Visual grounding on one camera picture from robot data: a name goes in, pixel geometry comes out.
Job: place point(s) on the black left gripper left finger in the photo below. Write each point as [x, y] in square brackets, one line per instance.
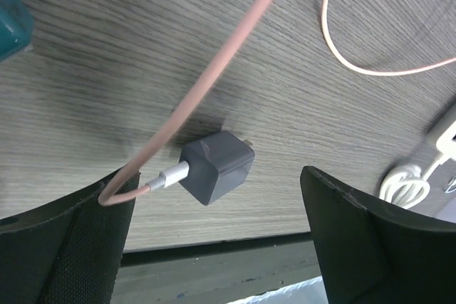
[66, 251]

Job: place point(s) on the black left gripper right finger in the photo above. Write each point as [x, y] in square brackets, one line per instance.
[371, 251]

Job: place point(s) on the dark grey charger plug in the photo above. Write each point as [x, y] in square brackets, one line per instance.
[218, 163]

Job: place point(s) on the teal charger plug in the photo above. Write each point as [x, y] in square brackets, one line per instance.
[16, 28]

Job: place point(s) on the white power strip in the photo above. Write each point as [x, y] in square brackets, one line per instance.
[442, 136]

